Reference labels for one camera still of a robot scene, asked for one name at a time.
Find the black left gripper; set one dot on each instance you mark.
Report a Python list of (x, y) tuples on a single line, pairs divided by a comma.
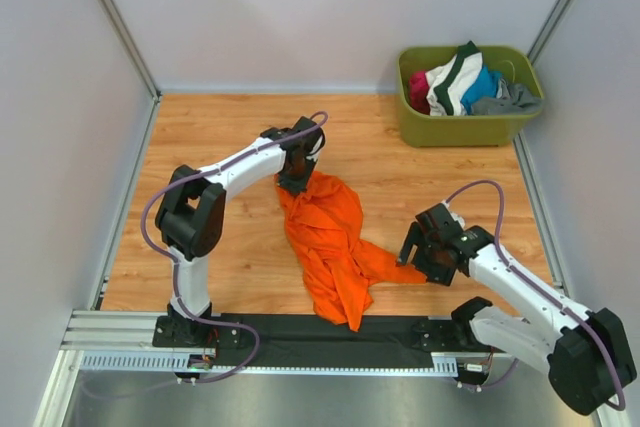
[(301, 186)]

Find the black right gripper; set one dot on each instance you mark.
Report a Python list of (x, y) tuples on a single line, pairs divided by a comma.
[(434, 275)]

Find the orange t shirt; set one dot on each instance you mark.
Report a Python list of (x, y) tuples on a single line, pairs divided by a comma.
[(323, 225)]

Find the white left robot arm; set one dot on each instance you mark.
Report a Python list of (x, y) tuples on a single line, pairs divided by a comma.
[(191, 215)]

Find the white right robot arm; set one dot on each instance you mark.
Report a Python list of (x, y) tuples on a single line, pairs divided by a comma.
[(585, 354)]

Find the olive green plastic bin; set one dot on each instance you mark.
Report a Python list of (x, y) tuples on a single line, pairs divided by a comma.
[(419, 130)]

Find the magenta shirt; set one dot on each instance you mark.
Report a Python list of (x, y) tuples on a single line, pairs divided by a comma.
[(418, 88)]

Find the white and green shirt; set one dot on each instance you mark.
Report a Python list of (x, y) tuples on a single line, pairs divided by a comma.
[(448, 83)]

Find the blue shirt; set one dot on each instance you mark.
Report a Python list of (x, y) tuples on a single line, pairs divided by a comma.
[(487, 84)]

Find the grey shirt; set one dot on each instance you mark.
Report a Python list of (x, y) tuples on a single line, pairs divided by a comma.
[(515, 99)]

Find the slotted cable duct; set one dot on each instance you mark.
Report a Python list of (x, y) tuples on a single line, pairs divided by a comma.
[(187, 363)]

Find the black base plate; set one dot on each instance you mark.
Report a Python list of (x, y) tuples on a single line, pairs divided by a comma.
[(307, 341)]

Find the aluminium front rail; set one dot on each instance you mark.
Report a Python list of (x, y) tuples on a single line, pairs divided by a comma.
[(129, 331)]

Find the left aluminium corner post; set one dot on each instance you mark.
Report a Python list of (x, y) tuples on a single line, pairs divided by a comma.
[(125, 37)]

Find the aluminium corner post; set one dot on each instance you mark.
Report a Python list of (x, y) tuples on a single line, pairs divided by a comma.
[(562, 2), (125, 37)]

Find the right aluminium corner post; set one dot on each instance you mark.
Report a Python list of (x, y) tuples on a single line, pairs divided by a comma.
[(562, 2)]

